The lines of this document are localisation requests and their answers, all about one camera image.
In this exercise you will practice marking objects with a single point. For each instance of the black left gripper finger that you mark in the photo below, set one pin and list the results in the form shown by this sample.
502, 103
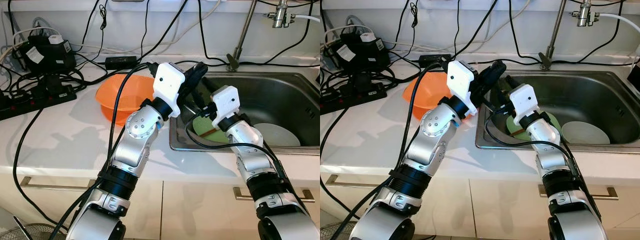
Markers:
201, 75
489, 72
192, 74
500, 71

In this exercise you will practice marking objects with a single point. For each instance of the orange plastic bowl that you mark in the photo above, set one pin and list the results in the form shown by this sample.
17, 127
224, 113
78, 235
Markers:
427, 90
125, 92

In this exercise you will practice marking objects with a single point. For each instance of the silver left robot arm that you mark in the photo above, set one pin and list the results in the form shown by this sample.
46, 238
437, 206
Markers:
135, 145
430, 145

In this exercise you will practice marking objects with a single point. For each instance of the green plate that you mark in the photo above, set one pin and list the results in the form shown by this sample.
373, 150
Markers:
200, 122
512, 122

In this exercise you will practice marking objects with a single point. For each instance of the brown wooden chopstick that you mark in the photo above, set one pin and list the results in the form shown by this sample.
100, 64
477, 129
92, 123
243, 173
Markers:
209, 132
517, 132

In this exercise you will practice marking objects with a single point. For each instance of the small black power adapter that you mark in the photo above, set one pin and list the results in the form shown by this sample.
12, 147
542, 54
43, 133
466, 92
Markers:
434, 60
121, 63

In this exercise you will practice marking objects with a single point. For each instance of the metal sink faucet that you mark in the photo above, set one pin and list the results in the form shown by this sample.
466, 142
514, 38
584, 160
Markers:
242, 35
554, 35

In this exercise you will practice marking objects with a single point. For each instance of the stainless steel sink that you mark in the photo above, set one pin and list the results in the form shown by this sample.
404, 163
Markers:
590, 95
280, 97

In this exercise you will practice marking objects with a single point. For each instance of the white bowl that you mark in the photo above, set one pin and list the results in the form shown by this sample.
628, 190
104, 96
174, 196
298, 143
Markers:
277, 136
585, 134

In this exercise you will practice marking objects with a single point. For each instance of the chrome filter tap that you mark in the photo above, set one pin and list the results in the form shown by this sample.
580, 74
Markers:
280, 17
586, 16

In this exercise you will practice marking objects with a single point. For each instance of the black plug block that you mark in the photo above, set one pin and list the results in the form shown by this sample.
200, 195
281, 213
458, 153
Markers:
55, 84
368, 81

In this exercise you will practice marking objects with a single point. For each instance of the black charger with white labels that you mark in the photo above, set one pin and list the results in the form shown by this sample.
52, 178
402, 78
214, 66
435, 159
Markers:
362, 52
47, 55

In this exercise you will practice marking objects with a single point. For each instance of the black power strip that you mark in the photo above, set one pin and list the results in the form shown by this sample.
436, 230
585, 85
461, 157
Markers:
30, 102
350, 99

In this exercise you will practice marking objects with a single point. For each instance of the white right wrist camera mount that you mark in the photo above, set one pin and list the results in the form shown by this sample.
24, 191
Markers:
524, 100
226, 102

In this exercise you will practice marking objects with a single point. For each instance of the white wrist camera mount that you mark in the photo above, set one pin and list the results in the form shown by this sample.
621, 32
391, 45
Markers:
462, 80
167, 82
524, 100
226, 102

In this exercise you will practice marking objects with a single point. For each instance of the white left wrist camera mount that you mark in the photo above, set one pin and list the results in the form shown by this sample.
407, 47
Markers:
167, 82
462, 80

